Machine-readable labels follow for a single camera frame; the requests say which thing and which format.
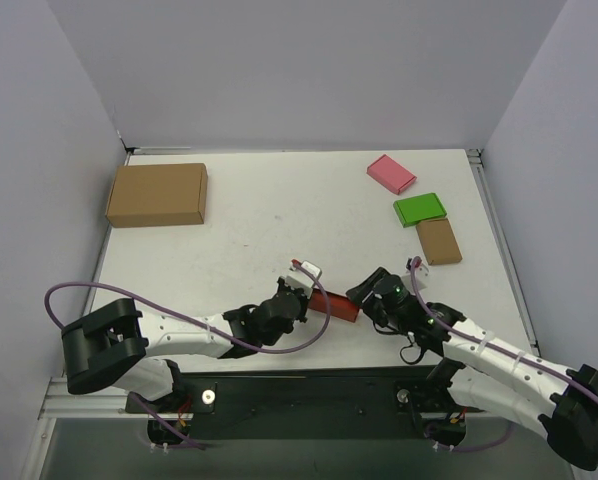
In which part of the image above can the red paper box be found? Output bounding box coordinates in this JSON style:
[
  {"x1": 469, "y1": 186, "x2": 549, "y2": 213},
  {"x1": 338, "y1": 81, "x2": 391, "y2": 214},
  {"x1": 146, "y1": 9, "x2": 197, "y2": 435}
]
[{"x1": 308, "y1": 289, "x2": 359, "y2": 323}]

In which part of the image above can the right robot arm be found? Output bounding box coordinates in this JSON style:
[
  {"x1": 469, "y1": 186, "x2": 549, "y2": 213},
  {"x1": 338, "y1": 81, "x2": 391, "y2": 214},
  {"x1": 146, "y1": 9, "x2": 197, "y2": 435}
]
[{"x1": 346, "y1": 267, "x2": 598, "y2": 471}]

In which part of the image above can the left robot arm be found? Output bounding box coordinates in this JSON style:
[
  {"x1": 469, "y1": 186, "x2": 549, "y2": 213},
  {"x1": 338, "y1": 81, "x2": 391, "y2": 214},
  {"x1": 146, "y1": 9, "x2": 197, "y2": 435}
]
[{"x1": 61, "y1": 274, "x2": 314, "y2": 412}]

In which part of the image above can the small brown cardboard box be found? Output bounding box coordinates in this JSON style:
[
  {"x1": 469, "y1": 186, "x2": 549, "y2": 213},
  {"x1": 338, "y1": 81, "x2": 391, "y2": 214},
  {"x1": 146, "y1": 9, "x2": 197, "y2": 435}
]
[{"x1": 416, "y1": 218, "x2": 463, "y2": 266}]

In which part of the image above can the green paper box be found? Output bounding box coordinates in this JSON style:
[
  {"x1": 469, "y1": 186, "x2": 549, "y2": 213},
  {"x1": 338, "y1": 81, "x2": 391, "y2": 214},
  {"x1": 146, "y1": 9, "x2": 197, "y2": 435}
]
[{"x1": 393, "y1": 192, "x2": 447, "y2": 228}]

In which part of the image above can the pink paper box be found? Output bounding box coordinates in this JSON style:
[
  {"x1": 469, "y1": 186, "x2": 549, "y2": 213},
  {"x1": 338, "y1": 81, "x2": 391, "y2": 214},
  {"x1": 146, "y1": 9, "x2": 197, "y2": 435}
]
[{"x1": 366, "y1": 154, "x2": 417, "y2": 195}]

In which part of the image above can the large brown cardboard box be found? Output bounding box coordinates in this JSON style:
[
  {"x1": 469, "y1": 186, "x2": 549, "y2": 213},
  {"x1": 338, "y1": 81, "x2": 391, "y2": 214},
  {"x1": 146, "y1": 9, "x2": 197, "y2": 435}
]
[{"x1": 106, "y1": 163, "x2": 208, "y2": 228}]

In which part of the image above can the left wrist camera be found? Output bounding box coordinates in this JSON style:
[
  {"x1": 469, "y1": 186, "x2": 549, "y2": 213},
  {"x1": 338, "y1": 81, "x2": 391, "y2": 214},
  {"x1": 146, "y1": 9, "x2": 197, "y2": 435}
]
[{"x1": 283, "y1": 259, "x2": 322, "y2": 297}]

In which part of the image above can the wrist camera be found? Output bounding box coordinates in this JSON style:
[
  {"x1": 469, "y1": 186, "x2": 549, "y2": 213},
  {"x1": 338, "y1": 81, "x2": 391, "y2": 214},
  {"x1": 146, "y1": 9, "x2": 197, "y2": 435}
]
[
  {"x1": 401, "y1": 257, "x2": 429, "y2": 294},
  {"x1": 283, "y1": 259, "x2": 322, "y2": 297}
]

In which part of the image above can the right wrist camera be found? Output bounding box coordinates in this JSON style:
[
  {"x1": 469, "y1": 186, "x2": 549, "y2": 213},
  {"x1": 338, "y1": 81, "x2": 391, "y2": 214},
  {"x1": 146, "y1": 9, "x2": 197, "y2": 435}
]
[{"x1": 401, "y1": 257, "x2": 429, "y2": 294}]

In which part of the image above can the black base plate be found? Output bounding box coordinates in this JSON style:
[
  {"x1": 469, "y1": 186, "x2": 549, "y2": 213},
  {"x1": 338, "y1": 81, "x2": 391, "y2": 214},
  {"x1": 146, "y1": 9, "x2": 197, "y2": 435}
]
[{"x1": 123, "y1": 366, "x2": 485, "y2": 441}]

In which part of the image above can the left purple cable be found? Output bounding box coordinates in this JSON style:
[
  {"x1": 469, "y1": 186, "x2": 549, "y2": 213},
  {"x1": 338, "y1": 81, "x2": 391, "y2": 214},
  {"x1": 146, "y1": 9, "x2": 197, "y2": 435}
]
[{"x1": 43, "y1": 260, "x2": 331, "y2": 355}]

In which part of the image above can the purple cable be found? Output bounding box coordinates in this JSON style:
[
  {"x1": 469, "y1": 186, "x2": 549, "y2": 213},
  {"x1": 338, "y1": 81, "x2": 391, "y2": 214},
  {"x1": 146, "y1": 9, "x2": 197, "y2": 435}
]
[
  {"x1": 43, "y1": 260, "x2": 331, "y2": 355},
  {"x1": 408, "y1": 255, "x2": 598, "y2": 464}
]

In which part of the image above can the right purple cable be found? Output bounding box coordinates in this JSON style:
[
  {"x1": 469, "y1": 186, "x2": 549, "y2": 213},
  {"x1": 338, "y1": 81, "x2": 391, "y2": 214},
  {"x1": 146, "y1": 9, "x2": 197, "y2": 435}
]
[{"x1": 408, "y1": 255, "x2": 598, "y2": 464}]

